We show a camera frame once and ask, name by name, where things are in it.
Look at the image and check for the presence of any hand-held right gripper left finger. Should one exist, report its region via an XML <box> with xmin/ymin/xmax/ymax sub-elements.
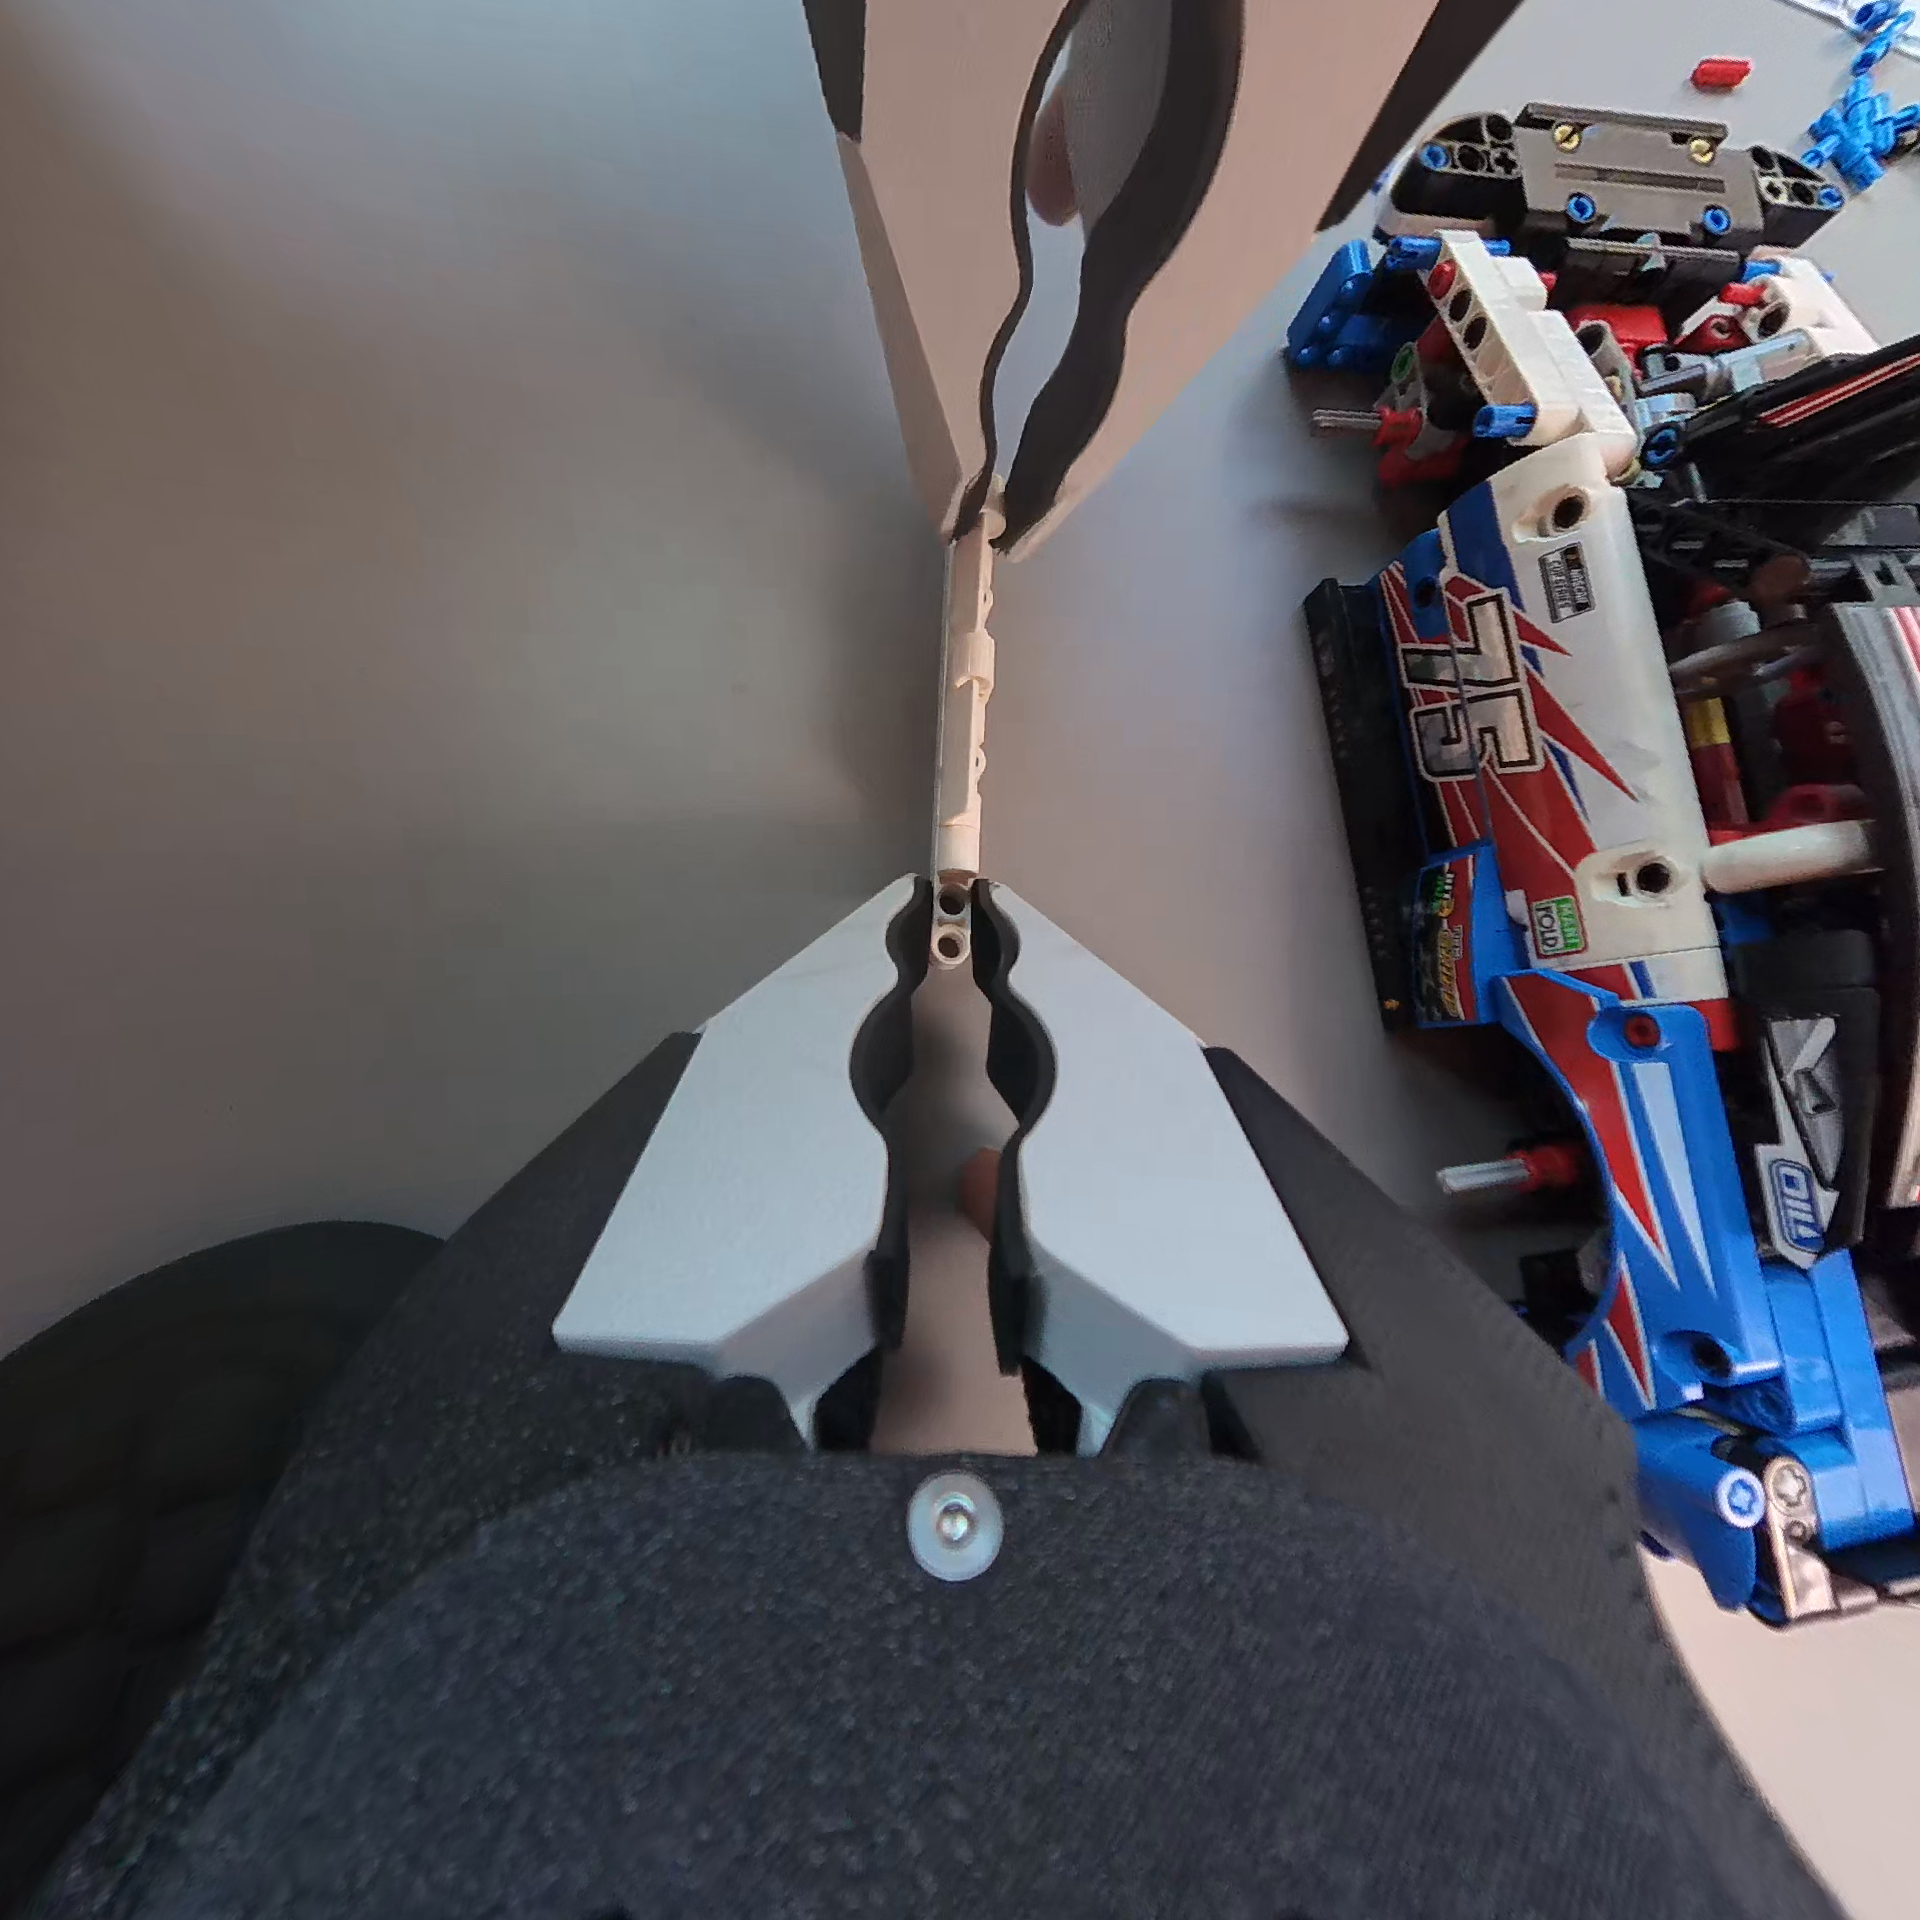
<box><xmin>552</xmin><ymin>876</ymin><xmax>920</xmax><ymax>1452</ymax></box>

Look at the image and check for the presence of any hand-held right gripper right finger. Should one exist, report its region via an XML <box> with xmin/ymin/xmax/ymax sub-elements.
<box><xmin>975</xmin><ymin>878</ymin><xmax>1350</xmax><ymax>1452</ymax></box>

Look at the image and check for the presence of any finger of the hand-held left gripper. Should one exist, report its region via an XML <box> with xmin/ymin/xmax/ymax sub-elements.
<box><xmin>1000</xmin><ymin>0</ymin><xmax>1451</xmax><ymax>559</ymax></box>
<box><xmin>840</xmin><ymin>0</ymin><xmax>1076</xmax><ymax>541</ymax></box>

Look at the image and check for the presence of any white toy brick beam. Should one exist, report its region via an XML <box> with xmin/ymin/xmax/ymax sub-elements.
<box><xmin>925</xmin><ymin>508</ymin><xmax>1005</xmax><ymax>963</ymax></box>

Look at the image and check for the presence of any grey desk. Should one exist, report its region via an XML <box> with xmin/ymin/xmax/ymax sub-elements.
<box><xmin>0</xmin><ymin>0</ymin><xmax>1920</xmax><ymax>1920</ymax></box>

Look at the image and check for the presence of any pile of blue toy connectors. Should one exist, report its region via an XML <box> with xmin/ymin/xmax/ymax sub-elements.
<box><xmin>1796</xmin><ymin>0</ymin><xmax>1920</xmax><ymax>188</ymax></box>

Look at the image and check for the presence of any toy brick race car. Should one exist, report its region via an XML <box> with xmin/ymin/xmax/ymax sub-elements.
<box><xmin>1281</xmin><ymin>101</ymin><xmax>1920</xmax><ymax>1631</ymax></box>

